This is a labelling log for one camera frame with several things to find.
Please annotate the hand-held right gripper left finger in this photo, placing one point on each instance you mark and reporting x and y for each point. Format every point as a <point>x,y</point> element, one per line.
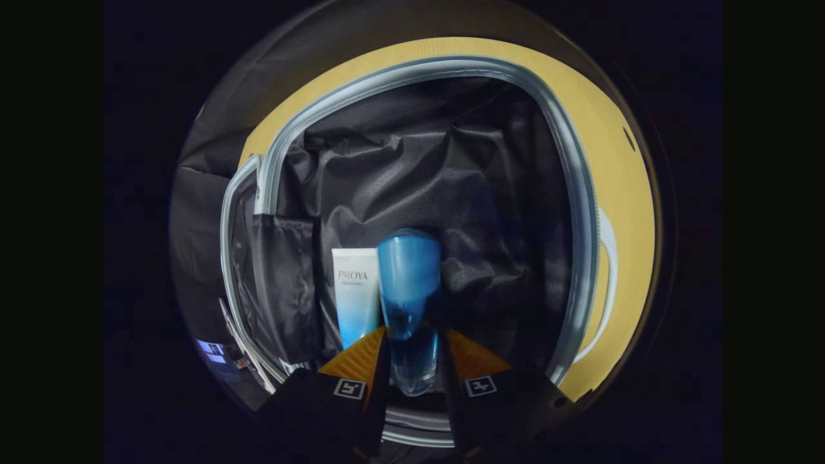
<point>381,386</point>

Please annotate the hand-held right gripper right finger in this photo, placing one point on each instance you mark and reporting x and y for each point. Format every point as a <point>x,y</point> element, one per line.
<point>446,386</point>

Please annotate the white and blue tube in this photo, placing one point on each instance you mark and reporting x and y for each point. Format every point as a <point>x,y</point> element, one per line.
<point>356,296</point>

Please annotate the blue capped clear bottle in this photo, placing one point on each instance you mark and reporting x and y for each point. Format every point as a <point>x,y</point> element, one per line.
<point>407,283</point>

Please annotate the light blue suitcase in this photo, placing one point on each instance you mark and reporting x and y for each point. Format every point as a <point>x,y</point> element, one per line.
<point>451,193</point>

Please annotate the black round table grommet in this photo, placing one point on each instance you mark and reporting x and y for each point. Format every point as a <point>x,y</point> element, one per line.
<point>628,138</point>

